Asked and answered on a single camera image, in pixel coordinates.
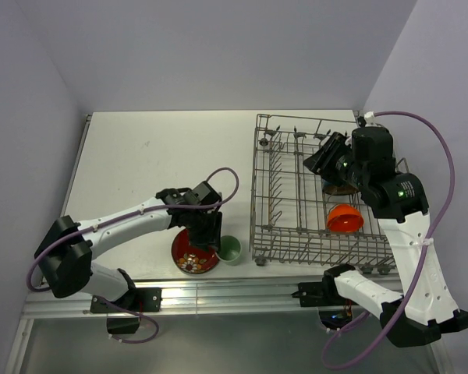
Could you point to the grey wire dish rack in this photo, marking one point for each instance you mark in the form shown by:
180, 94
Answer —
289, 205

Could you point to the dark teal floral bowl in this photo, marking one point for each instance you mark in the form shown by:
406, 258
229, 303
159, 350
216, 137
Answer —
339, 189

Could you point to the red floral plate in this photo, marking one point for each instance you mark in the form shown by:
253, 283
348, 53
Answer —
190, 259

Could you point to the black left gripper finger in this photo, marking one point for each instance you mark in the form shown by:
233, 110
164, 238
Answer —
202, 242
217, 231

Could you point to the aluminium frame rail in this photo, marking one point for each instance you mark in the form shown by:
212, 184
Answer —
185, 297

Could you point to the orange bowl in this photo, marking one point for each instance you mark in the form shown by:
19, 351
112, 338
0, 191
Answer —
344, 219

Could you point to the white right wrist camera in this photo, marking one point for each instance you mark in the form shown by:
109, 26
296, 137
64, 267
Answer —
367, 119

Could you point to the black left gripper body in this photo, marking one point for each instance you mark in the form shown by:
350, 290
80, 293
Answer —
202, 224

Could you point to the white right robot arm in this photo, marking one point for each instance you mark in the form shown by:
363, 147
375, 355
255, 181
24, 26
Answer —
425, 309

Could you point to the pale green cup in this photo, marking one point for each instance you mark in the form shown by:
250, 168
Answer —
230, 250

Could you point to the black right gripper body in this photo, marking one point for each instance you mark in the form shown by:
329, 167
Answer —
340, 167

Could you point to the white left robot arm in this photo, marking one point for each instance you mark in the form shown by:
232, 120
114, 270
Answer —
66, 256

